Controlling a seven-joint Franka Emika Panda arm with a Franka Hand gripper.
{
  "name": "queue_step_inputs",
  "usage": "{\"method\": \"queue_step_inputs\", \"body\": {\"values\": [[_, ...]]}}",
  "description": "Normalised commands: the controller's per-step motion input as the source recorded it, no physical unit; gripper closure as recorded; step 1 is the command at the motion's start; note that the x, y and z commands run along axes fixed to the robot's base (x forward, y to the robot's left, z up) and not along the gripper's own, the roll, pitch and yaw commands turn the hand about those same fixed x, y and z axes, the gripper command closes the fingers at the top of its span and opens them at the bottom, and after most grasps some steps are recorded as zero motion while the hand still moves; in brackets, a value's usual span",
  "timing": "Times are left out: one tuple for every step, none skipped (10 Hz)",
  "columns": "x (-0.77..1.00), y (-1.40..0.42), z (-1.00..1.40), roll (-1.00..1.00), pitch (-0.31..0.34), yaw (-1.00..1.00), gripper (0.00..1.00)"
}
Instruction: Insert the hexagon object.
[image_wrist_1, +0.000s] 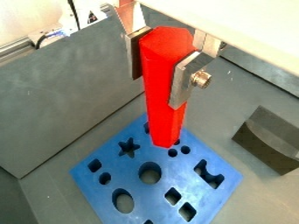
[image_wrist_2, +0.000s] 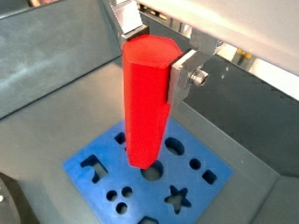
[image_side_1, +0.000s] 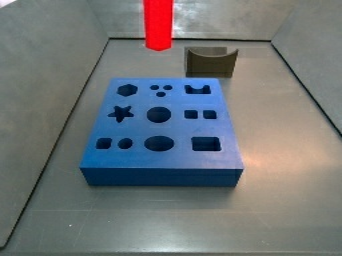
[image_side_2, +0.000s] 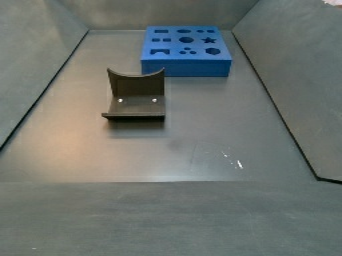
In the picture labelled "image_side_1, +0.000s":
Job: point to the red hexagon peg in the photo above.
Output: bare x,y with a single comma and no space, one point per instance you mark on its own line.
158,24

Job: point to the dark grey curved block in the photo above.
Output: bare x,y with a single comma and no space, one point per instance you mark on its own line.
210,62

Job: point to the blue shape sorter block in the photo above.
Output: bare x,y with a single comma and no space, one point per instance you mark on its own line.
163,134

